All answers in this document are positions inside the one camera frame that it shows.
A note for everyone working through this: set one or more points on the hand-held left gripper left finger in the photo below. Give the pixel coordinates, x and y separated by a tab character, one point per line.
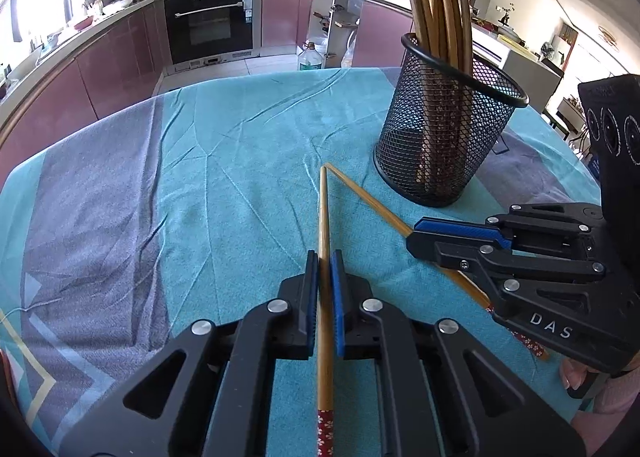
312	294

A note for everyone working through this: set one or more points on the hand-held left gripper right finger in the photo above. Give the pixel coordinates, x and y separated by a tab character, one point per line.
338	299

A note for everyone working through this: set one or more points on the person's pink clothing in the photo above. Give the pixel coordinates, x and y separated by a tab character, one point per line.
615	417

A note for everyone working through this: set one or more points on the person's right hand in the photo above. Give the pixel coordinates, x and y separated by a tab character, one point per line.
570	374

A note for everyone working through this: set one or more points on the clear plastic bag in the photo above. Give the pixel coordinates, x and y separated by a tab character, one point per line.
351	51

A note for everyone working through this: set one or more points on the bunch of bamboo chopsticks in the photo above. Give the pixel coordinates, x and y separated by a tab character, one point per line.
440	12

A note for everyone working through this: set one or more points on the black built-in oven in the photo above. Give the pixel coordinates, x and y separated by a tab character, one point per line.
210	22

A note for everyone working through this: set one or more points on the black mesh holder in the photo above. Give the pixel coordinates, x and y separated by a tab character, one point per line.
440	157

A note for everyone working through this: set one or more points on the metal basin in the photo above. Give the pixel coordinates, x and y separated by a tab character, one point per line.
118	3

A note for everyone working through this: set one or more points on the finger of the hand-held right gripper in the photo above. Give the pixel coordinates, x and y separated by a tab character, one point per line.
450	249
460	229

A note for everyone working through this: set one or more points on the teal and grey tablecloth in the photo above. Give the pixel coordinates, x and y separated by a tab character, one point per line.
210	177

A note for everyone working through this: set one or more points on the large plastic oil bottle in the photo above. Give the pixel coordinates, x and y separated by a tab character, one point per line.
311	58

